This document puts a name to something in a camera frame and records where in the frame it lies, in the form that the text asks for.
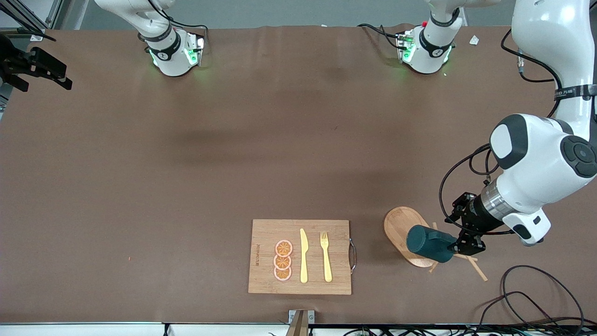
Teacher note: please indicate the yellow plastic fork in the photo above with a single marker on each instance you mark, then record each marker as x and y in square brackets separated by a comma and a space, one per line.
[327, 266]

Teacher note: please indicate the grey metal bracket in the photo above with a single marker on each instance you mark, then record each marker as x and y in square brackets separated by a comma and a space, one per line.
[310, 316]

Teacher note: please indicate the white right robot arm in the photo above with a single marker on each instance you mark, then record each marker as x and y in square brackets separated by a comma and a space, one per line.
[170, 67]

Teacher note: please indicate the white paper scrap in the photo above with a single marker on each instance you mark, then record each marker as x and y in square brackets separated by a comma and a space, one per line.
[474, 40]

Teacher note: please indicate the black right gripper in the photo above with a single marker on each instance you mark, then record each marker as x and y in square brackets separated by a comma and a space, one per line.
[13, 63]

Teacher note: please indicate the wooden mug tree stand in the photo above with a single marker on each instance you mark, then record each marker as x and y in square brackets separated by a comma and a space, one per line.
[403, 228]

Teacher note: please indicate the brown table cover mat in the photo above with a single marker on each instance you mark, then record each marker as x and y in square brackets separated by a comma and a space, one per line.
[298, 140]

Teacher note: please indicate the dark green cup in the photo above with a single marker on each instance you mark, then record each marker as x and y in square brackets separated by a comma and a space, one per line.
[426, 242]

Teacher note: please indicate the orange slice toy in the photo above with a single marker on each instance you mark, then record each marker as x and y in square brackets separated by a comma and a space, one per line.
[282, 262]
[282, 274]
[283, 248]

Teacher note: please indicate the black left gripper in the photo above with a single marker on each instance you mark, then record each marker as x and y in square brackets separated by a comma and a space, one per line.
[476, 215]

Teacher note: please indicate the silver arm base connector block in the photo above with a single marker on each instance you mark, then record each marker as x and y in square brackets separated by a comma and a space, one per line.
[405, 46]
[196, 49]

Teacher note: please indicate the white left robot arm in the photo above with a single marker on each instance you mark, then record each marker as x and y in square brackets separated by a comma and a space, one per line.
[536, 163]

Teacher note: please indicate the yellow plastic knife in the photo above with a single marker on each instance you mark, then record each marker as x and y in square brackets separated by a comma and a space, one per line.
[304, 261]

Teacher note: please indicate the aluminium frame profile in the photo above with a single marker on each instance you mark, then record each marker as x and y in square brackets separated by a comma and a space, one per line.
[37, 33]

